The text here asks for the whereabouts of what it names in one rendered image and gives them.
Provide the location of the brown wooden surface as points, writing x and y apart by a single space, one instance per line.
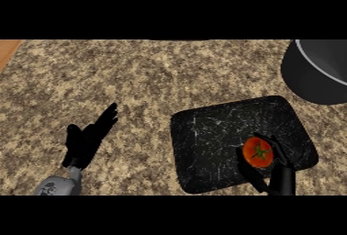
6 50

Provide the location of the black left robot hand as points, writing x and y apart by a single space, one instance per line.
87 139

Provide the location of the black scratched tray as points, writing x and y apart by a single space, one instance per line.
217 143

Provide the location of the red tomato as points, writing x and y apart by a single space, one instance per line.
257 152

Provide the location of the dark grey pot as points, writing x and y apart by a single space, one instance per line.
316 73

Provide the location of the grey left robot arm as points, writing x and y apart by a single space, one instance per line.
60 185

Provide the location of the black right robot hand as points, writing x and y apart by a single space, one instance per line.
279 180

